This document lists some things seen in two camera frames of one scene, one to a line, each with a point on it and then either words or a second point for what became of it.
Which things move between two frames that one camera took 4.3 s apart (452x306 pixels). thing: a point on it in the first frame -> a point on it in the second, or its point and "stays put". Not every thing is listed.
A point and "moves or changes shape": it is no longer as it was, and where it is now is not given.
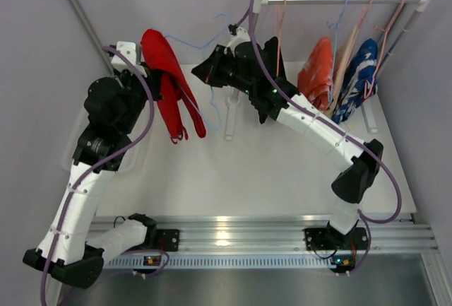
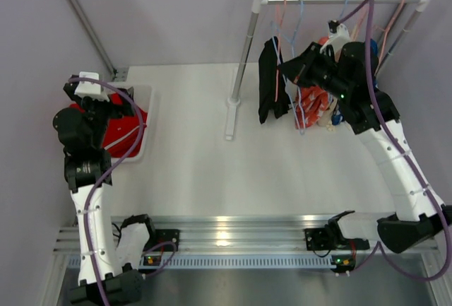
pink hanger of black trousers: [280, 25] stays put
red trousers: [174, 90] moves or changes shape
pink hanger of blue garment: [368, 87] stays put
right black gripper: [210, 71] -> [305, 69]
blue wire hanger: [212, 109] -> [287, 57]
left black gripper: [152, 82] -> [115, 104]
